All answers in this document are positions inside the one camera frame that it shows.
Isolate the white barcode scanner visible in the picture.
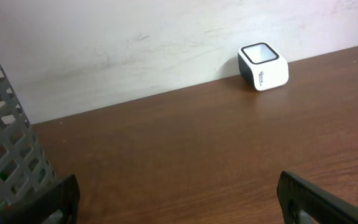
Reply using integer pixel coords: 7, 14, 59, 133
237, 42, 289, 91

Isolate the grey plastic basket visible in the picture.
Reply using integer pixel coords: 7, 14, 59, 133
0, 64, 57, 210

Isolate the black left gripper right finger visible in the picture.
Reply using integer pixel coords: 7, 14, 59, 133
277, 170, 358, 224

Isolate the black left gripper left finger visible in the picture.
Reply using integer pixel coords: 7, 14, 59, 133
0, 174, 80, 224

